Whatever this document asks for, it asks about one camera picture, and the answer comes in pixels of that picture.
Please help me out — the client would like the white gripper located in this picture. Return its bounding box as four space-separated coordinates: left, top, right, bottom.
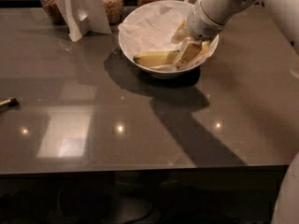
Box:
171 0 224 68

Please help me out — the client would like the yellow banana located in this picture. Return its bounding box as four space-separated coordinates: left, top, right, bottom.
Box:
134 41 211 69

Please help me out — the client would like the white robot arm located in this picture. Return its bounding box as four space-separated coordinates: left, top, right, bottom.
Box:
172 0 299 54

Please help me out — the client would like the white ceramic bowl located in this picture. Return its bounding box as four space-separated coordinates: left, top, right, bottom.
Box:
118 0 220 80

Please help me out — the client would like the white paper napkin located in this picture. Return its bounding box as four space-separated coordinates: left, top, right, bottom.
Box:
118 3 188 73

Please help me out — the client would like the glass jar of grains middle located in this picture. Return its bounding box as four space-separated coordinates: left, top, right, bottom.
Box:
102 0 123 25

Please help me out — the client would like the white folded paper stand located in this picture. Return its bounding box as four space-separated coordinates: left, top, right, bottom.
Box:
54 0 111 42

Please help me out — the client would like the glass jar of grains left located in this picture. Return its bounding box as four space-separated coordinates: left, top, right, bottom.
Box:
39 0 65 25

